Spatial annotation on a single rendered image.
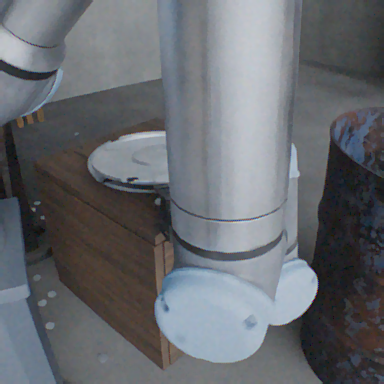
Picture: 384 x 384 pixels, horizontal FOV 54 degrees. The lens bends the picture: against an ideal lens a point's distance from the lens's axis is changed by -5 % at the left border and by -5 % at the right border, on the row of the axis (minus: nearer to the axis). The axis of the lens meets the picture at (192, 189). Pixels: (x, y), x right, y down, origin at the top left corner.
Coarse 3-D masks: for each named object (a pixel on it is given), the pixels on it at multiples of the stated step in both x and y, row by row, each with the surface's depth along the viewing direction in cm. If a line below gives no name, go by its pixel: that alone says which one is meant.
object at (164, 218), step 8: (160, 184) 58; (168, 184) 58; (160, 192) 55; (168, 192) 58; (168, 200) 53; (160, 208) 59; (168, 208) 54; (160, 216) 58; (168, 216) 54; (168, 224) 55; (168, 232) 55; (168, 240) 56
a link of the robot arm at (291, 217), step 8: (296, 152) 36; (296, 160) 36; (296, 168) 36; (296, 176) 35; (296, 184) 36; (288, 192) 35; (296, 192) 37; (288, 200) 34; (296, 200) 37; (288, 208) 33; (296, 208) 38; (288, 216) 33; (296, 216) 38; (288, 224) 32; (296, 224) 39; (288, 232) 32; (296, 232) 39; (288, 240) 38; (296, 240) 40; (288, 248) 38
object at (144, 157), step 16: (112, 144) 87; (128, 144) 87; (144, 144) 87; (160, 144) 87; (96, 160) 78; (112, 160) 78; (128, 160) 78; (144, 160) 76; (160, 160) 76; (112, 176) 69; (128, 176) 70; (144, 176) 70
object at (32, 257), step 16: (0, 128) 88; (0, 144) 90; (0, 160) 91; (16, 160) 94; (0, 176) 95; (16, 176) 96; (0, 192) 102; (16, 192) 97; (32, 224) 104; (32, 240) 106; (48, 240) 111; (32, 256) 105; (48, 256) 109
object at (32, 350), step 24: (0, 264) 39; (24, 264) 39; (0, 288) 36; (24, 288) 36; (0, 312) 38; (24, 312) 41; (0, 336) 39; (24, 336) 42; (0, 360) 40; (24, 360) 42; (48, 360) 48
